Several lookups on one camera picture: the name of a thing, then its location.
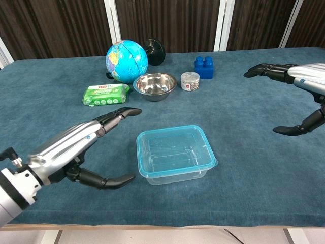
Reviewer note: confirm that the white partition frame post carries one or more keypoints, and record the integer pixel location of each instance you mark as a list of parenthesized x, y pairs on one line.
[(292, 23), (5, 54), (224, 25), (112, 25)]

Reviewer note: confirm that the blue building block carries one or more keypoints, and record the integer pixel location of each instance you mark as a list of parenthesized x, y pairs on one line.
[(204, 68)]

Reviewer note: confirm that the green wet wipes pack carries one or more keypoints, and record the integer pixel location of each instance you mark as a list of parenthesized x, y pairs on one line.
[(105, 95)]

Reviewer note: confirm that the stainless steel bowl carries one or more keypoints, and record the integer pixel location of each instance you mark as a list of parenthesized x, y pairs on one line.
[(155, 87)]

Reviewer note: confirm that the blue globe with black stand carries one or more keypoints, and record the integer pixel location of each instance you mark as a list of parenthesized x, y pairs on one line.
[(127, 61)]

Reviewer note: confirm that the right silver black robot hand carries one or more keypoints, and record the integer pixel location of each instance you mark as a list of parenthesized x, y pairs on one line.
[(307, 76)]

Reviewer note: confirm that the small clear round jar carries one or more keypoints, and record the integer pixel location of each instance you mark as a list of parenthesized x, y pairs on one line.
[(190, 81)]

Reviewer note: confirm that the blue table cloth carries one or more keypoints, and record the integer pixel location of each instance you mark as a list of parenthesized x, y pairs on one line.
[(228, 152)]

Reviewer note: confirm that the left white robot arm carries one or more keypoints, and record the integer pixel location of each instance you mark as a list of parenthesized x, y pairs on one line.
[(12, 188)]

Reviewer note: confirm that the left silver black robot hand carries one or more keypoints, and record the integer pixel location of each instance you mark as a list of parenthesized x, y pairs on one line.
[(63, 145)]

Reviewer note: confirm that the clear plastic container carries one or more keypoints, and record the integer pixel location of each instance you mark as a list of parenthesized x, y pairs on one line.
[(175, 178)]

